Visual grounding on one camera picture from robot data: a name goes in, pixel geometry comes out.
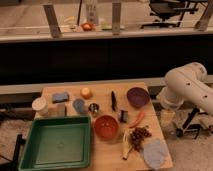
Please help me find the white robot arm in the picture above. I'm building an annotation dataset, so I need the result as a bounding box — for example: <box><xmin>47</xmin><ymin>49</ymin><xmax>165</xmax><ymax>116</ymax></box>
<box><xmin>158</xmin><ymin>62</ymin><xmax>213</xmax><ymax>116</ymax></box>

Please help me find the orange fruit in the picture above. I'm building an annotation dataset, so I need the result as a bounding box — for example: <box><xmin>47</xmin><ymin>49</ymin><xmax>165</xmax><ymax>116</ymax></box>
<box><xmin>80</xmin><ymin>87</ymin><xmax>92</xmax><ymax>99</ymax></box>

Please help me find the blue grey cloth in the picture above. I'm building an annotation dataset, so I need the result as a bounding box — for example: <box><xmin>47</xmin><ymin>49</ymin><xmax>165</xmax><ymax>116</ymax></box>
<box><xmin>143</xmin><ymin>139</ymin><xmax>168</xmax><ymax>169</ymax></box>

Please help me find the red round object on shelf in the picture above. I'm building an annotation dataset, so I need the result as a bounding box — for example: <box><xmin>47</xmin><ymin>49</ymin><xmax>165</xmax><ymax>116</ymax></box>
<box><xmin>81</xmin><ymin>22</ymin><xmax>94</xmax><ymax>31</ymax></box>

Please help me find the purple bowl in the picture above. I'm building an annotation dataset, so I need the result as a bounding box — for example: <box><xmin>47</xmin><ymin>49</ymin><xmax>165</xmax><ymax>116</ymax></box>
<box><xmin>127</xmin><ymin>87</ymin><xmax>150</xmax><ymax>108</ymax></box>

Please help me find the blue sponge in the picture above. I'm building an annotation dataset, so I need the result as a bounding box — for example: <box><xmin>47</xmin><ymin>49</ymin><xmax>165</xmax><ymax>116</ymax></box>
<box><xmin>52</xmin><ymin>92</ymin><xmax>69</xmax><ymax>103</ymax></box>

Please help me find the white lidded cup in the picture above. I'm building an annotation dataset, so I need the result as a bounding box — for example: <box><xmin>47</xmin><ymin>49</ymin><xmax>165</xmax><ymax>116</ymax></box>
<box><xmin>32</xmin><ymin>97</ymin><xmax>48</xmax><ymax>117</ymax></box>

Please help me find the bunch of brown grapes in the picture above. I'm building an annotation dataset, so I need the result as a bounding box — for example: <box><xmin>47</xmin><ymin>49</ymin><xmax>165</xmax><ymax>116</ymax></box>
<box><xmin>130</xmin><ymin>127</ymin><xmax>152</xmax><ymax>151</ymax></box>

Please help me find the small wooden block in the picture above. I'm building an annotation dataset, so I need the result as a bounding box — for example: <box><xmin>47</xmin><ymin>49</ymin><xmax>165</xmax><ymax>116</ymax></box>
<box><xmin>57</xmin><ymin>103</ymin><xmax>67</xmax><ymax>116</ymax></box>

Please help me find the small metal cup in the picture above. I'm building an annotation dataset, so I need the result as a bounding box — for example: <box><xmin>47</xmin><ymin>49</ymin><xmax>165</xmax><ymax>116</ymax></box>
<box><xmin>89</xmin><ymin>103</ymin><xmax>99</xmax><ymax>117</ymax></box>

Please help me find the orange bowl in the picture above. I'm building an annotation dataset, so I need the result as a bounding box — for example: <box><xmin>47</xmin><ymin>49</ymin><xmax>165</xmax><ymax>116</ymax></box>
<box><xmin>93</xmin><ymin>115</ymin><xmax>119</xmax><ymax>141</ymax></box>

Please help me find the black office chair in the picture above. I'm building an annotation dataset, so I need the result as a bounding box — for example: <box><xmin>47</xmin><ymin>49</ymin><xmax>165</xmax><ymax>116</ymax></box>
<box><xmin>141</xmin><ymin>0</ymin><xmax>208</xmax><ymax>28</ymax></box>

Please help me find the green plastic tray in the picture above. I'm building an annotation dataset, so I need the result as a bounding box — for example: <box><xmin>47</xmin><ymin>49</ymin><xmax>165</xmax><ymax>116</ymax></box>
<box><xmin>19</xmin><ymin>116</ymin><xmax>91</xmax><ymax>171</ymax></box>

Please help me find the small black box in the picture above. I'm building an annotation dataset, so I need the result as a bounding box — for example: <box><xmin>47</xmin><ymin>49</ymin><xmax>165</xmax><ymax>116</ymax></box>
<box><xmin>119</xmin><ymin>110</ymin><xmax>128</xmax><ymax>123</ymax></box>

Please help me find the yellow banana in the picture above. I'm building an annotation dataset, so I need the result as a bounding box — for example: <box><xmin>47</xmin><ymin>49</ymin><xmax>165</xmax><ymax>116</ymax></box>
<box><xmin>122</xmin><ymin>129</ymin><xmax>132</xmax><ymax>160</ymax></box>

